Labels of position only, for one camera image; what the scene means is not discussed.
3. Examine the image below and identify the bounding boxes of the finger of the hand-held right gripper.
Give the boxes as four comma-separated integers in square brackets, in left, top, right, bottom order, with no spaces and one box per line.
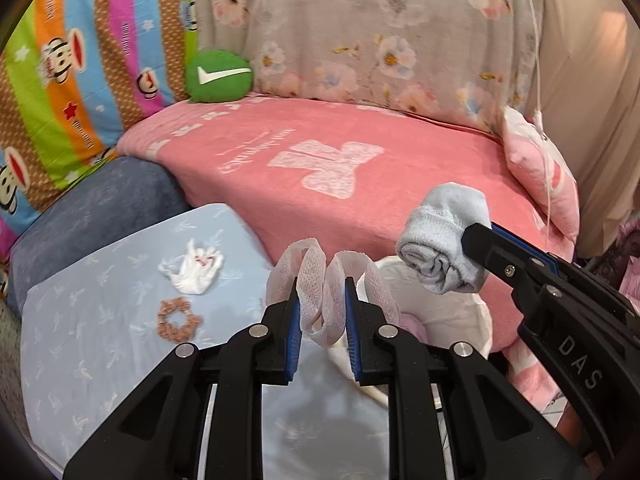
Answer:
[491,222,568,276]
[462,224,566,307]

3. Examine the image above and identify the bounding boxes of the pink pillow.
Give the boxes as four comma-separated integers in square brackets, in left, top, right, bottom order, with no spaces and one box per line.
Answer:
[492,106,583,413]

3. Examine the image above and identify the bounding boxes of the tan scrunchie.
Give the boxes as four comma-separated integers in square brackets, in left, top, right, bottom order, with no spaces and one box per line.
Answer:
[157,297,203,343]

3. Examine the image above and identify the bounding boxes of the beige cloth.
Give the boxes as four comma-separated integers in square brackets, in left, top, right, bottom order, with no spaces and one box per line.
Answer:
[515,0,640,261]

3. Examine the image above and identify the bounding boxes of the green round cushion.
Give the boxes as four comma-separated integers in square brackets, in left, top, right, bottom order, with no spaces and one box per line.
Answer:
[186,48,255,103]

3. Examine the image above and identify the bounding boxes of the white crumpled small cloth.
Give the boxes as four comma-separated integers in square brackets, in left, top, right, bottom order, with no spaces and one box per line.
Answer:
[158,240,224,296]

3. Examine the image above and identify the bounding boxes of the blue-grey cushion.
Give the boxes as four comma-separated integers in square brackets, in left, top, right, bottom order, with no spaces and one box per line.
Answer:
[10,155,193,316]

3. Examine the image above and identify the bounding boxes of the white mesh fabric strip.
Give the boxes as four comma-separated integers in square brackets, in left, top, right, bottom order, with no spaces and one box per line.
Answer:
[265,238,401,348]

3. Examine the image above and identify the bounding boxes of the colourful monkey print quilt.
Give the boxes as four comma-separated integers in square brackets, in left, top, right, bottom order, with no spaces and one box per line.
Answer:
[0,0,198,251]

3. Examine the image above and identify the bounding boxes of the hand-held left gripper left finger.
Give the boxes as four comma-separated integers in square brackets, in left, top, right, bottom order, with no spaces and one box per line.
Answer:
[62,287,302,480]

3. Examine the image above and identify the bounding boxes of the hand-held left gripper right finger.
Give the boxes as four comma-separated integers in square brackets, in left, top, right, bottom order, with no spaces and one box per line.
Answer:
[344,280,588,480]

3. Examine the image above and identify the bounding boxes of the floral print blanket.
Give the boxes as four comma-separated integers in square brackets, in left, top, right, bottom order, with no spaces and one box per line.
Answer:
[192,0,551,136]

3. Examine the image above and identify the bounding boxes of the pink blanket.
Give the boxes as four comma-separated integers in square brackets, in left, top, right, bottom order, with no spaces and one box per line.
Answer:
[116,94,576,361]

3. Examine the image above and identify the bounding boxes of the light grey sock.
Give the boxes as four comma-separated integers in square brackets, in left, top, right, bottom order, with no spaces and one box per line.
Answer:
[396,183,493,295]

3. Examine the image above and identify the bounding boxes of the pink frilly cloth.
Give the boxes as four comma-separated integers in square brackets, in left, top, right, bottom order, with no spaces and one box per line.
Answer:
[617,222,640,311]

